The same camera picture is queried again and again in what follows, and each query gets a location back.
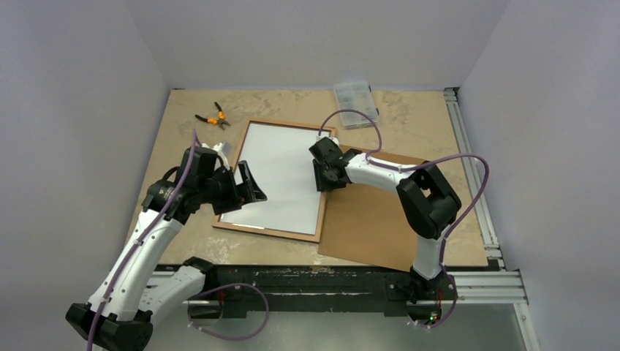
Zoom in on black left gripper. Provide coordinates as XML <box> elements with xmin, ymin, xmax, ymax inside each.
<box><xmin>199</xmin><ymin>161</ymin><xmax>265</xmax><ymax>214</ymax></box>

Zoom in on brown cardboard backing board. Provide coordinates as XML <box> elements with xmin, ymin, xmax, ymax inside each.
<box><xmin>318</xmin><ymin>146</ymin><xmax>417</xmax><ymax>272</ymax></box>

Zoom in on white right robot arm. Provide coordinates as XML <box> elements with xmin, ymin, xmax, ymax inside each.
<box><xmin>309</xmin><ymin>137</ymin><xmax>462</xmax><ymax>298</ymax></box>

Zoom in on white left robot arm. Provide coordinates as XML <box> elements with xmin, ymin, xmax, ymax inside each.
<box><xmin>66</xmin><ymin>146</ymin><xmax>267</xmax><ymax>350</ymax></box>

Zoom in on clear plastic screw box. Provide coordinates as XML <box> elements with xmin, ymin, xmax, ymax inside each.
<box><xmin>333</xmin><ymin>80</ymin><xmax>379</xmax><ymax>129</ymax></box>

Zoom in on orange black pliers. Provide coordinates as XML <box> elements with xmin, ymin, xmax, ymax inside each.
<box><xmin>194</xmin><ymin>102</ymin><xmax>231</xmax><ymax>130</ymax></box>

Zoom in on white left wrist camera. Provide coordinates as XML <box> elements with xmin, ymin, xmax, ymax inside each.
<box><xmin>200</xmin><ymin>141</ymin><xmax>232</xmax><ymax>157</ymax></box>

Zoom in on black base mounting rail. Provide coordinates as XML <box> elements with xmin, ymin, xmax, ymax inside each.
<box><xmin>186</xmin><ymin>265</ymin><xmax>458</xmax><ymax>325</ymax></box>

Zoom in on aluminium right side rail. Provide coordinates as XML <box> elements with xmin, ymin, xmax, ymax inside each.
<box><xmin>443</xmin><ymin>87</ymin><xmax>529</xmax><ymax>306</ymax></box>

